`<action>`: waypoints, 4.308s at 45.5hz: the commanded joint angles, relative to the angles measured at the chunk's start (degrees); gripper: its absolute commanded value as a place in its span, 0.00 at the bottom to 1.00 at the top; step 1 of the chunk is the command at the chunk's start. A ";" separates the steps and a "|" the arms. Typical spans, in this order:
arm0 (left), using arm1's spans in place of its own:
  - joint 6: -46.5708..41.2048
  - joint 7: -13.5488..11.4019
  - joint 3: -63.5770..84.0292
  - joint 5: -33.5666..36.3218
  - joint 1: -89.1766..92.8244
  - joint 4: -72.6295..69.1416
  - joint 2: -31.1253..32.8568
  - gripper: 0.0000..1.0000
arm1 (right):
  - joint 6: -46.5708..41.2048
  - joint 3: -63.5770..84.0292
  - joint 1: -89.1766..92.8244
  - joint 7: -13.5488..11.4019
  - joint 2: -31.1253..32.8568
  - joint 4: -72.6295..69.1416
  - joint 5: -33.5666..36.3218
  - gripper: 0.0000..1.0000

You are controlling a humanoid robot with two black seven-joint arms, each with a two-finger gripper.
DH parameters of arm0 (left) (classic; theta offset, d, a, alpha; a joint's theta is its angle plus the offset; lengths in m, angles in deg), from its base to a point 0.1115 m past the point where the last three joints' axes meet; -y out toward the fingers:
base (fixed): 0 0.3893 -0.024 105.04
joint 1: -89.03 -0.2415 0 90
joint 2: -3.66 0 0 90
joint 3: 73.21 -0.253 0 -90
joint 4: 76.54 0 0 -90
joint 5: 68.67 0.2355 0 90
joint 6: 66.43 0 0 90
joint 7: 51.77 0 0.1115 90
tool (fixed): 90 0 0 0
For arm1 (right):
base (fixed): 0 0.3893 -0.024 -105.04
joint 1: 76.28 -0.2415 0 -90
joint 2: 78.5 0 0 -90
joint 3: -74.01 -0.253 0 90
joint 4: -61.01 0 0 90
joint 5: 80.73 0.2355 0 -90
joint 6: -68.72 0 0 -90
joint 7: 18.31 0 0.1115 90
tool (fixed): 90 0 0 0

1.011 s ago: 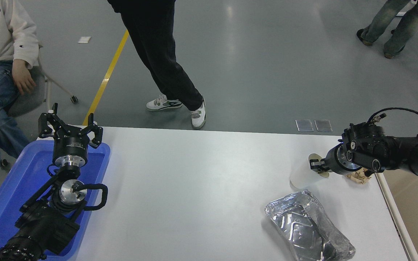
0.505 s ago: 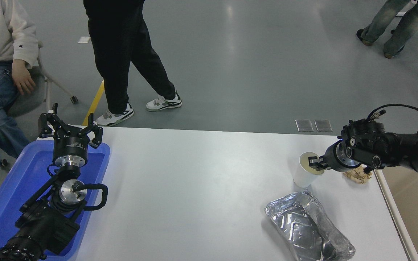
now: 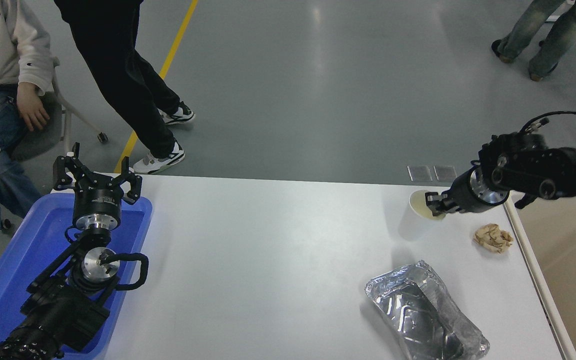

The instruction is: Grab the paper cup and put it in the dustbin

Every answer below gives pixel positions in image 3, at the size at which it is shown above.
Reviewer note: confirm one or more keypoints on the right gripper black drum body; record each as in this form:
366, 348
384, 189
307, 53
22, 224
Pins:
463, 197

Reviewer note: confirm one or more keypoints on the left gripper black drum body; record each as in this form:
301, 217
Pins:
96, 199

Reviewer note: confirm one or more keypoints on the white paper cup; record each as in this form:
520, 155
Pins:
410, 225

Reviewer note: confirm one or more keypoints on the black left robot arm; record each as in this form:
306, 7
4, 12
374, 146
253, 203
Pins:
60, 315

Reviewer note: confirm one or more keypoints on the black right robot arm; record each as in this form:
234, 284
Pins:
543, 170

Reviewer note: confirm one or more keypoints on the person's left forearm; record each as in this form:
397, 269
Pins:
37, 65

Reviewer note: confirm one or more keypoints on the person's left hand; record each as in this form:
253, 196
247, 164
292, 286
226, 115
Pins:
33, 107

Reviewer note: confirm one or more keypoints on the clear floor plate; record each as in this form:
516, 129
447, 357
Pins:
420, 173
445, 173

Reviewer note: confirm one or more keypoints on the grey office chair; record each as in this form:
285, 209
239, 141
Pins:
43, 135

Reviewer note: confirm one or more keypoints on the crumpled tan paper ball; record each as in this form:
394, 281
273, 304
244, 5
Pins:
493, 240

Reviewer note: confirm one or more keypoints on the blue plastic tray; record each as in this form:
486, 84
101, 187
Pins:
28, 250

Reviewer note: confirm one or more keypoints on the crumpled silver foil tray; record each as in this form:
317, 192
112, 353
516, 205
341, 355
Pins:
418, 310

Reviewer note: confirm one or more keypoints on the large pale bin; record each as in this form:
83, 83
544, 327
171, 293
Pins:
568, 260

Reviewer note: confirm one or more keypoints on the person on foot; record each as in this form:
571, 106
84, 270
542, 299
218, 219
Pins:
113, 60

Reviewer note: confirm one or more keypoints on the person walking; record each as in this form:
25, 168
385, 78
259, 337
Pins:
533, 25

